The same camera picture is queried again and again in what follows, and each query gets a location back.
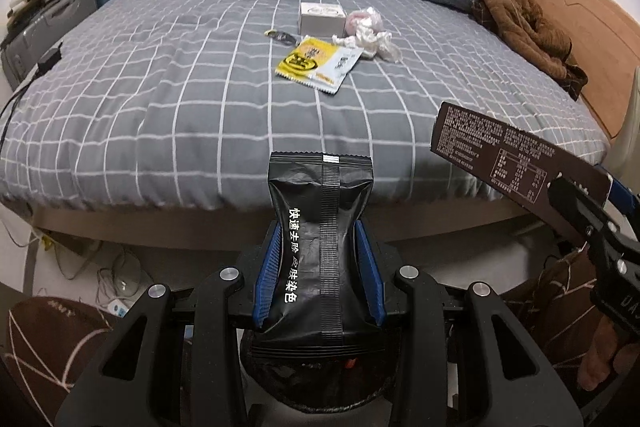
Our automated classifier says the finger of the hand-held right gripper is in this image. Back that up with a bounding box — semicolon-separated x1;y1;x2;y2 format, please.
546;176;626;253
606;174;640;214

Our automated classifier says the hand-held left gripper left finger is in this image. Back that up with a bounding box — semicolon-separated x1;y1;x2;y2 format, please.
55;221;286;427

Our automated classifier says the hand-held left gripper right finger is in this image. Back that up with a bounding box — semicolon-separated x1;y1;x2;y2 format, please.
354;219;586;427

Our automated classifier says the black sachet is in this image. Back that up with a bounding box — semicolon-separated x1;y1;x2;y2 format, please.
250;151;396;360

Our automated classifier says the brown cookie box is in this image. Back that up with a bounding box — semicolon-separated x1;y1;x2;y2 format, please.
430;103;613;214

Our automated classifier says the black mesh trash bin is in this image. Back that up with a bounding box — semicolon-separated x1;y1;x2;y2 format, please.
240;337;401;413

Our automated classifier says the yellow snack packet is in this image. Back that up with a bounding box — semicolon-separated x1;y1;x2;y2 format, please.
275;34;365;94

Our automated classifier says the clear plastic wrapper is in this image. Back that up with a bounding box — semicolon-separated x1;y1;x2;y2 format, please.
331;28;401;64

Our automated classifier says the small dark wrapper scrap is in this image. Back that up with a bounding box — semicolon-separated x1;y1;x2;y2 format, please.
264;28;297;45

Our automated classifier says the clear bag with pink contents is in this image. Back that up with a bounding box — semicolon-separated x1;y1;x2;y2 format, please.
344;7;383;34

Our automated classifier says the small white box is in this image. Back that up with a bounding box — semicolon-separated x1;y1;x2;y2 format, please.
299;2;347;36

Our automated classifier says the person's right leg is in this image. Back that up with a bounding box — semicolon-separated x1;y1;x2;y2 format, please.
500;252;640;393

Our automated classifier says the person's leg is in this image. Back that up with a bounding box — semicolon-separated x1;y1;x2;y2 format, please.
500;252;640;393
0;297;126;427

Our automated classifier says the wooden headboard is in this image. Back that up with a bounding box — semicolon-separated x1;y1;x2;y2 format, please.
502;0;640;142

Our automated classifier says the brown fleece jacket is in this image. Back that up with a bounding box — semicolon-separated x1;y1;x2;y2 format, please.
472;0;589;102

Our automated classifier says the bed with grey checked sheet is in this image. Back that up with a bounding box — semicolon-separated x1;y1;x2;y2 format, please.
0;0;640;258

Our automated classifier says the person's left leg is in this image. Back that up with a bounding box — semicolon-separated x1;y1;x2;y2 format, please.
0;297;126;427

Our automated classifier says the black charger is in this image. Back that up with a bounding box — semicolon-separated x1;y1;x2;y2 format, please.
37;41;64;75

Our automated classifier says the grey suitcase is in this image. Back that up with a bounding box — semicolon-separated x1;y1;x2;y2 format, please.
0;0;98;90

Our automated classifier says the black charger cable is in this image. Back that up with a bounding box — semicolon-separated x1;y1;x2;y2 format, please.
0;69;43;148

